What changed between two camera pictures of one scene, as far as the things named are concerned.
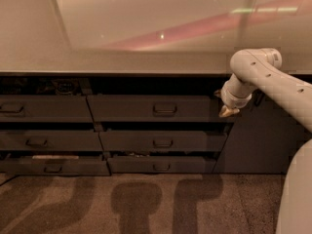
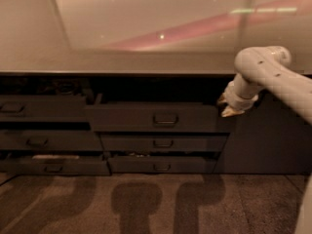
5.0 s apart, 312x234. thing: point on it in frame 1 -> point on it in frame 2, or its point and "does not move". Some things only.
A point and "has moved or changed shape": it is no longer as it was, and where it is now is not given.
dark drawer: (50, 140) does not move
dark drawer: (56, 167) does not move
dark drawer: (45, 108) does not move
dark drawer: (155, 108) has moved or changed shape
